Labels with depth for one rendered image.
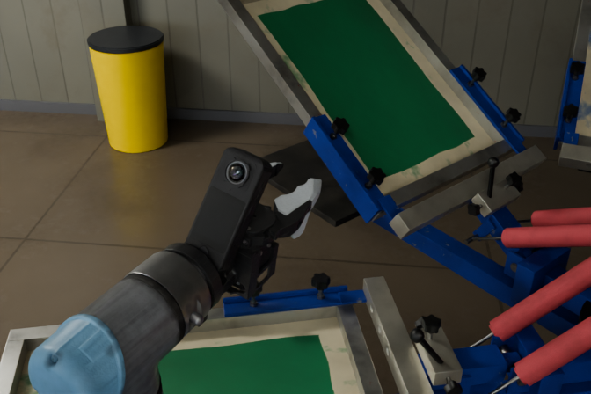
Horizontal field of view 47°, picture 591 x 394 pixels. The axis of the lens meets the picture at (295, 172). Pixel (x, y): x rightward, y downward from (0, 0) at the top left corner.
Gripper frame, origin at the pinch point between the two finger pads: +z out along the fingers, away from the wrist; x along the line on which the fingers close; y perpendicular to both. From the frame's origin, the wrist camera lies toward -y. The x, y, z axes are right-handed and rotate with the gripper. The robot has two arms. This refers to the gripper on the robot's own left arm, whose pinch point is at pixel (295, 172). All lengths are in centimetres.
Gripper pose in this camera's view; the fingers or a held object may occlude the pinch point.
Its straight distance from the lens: 76.4
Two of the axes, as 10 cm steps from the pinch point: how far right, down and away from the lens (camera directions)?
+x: 8.5, 3.7, -3.7
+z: 5.1, -4.3, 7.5
